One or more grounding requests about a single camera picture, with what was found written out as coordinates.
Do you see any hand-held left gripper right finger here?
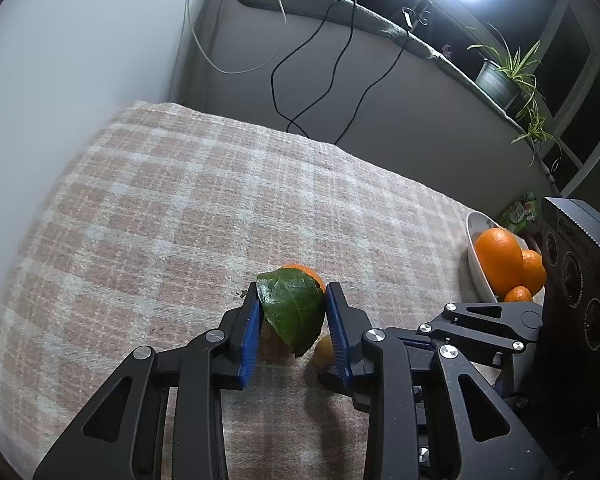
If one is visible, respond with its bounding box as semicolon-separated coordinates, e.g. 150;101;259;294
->
325;281;561;480

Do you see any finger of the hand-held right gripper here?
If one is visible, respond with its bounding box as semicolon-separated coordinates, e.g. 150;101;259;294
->
416;301;545;361
316;367;376;413

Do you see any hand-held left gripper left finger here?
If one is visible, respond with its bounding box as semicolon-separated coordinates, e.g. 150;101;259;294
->
32;281;265;480

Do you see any small orange kumquat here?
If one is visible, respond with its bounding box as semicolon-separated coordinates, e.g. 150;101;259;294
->
312;335;337;372

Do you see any small tangerine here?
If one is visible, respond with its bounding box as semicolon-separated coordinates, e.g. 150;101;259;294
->
503;285;534;304

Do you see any large bumpy orange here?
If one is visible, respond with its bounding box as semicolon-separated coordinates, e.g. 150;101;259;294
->
520;249;548;297

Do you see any white floral plate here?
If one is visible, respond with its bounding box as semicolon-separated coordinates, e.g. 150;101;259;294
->
466;211;503;304

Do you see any tangerine with green leaf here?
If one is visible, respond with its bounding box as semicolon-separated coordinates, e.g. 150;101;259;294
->
256;263;327;359

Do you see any smooth round orange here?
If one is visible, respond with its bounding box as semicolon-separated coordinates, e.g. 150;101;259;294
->
474;228;525;297

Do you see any green package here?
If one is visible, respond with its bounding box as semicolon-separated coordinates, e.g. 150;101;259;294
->
497;192;543;236

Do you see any beige plaid blanket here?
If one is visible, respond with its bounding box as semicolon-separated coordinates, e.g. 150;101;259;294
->
0;101;546;480

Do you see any potted spider plant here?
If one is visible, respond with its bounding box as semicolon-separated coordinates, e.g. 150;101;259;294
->
467;22;563;166

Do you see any black cable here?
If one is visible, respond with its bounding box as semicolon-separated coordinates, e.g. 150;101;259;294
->
271;0;361;138
332;0;431;146

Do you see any white cable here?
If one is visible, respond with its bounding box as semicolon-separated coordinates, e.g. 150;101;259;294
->
184;0;288;75

